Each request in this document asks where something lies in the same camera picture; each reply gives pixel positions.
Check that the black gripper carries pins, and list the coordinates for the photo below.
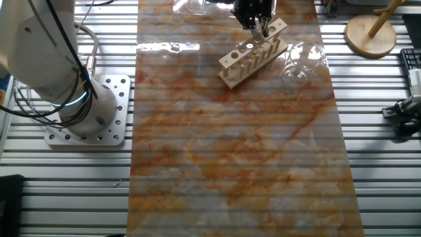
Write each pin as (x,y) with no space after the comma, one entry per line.
(253,8)

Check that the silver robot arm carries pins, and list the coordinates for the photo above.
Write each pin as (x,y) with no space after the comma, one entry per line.
(39,49)

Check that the wooden test tube rack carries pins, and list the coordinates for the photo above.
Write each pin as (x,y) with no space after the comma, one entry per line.
(235,77)

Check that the clear glass beaker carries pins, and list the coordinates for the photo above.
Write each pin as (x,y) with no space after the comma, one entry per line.
(302,56)

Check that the clear plastic tray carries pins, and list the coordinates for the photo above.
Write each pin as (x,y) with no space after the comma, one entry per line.
(213,6)

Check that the wooden mug tree stand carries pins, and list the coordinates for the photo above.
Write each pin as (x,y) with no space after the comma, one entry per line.
(371,42)

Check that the orange marble pattern mat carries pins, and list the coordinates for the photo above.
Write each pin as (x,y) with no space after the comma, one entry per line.
(230,148)

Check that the black keyboard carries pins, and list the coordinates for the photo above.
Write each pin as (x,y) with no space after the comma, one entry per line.
(411,59)

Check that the small tan scrap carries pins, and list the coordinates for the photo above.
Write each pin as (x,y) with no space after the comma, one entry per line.
(117,183)

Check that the black fabric bag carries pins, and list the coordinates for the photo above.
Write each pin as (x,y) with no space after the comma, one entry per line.
(11,204)

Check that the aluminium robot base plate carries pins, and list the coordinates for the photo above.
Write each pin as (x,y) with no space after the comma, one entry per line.
(121,98)

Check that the black camera clamp mount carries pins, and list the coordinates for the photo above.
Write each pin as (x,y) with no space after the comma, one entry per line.
(406,126)

